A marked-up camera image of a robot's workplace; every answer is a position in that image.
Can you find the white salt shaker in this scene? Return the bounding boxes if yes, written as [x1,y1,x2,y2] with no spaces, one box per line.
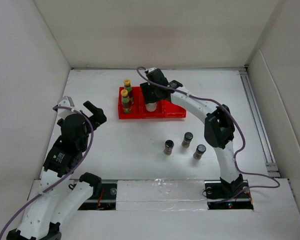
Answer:
[145,102,158,112]

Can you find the red sauce bottle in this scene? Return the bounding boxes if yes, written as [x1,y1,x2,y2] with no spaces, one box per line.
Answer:
[123,79,134,105]
[120,89,134,114]

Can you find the silver-lid spice jar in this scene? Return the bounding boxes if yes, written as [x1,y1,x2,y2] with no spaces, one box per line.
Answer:
[163,139,174,156]

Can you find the black-lid spice jar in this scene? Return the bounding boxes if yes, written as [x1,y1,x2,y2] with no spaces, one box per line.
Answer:
[181,132,193,148]
[193,144,206,160]

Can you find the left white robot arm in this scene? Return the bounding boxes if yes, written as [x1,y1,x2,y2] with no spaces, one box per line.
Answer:
[6,96,107,240]

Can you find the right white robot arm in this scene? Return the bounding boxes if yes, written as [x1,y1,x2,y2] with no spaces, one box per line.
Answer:
[137,67,243,198]

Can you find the red three-compartment tray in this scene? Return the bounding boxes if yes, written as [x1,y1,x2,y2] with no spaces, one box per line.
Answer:
[117,86,187,120]

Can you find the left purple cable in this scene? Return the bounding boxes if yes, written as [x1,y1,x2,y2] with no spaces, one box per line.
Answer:
[0,106,95,240]

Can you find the purple cable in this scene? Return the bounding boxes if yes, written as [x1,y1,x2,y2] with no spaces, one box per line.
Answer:
[0,106,95,240]
[136,66,282,204]

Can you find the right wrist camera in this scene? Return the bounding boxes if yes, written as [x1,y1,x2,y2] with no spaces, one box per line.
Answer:
[144,67,157,74]

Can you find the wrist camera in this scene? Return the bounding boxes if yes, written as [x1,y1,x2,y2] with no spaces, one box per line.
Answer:
[144,67,157,74]
[56,96,75,115]

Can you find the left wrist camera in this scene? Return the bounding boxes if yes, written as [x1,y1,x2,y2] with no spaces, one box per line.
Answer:
[56,96,75,115]

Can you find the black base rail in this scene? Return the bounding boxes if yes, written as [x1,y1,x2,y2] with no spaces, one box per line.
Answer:
[79,179,254,211]

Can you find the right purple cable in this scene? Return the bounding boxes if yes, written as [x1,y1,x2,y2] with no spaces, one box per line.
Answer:
[136,66,282,204]

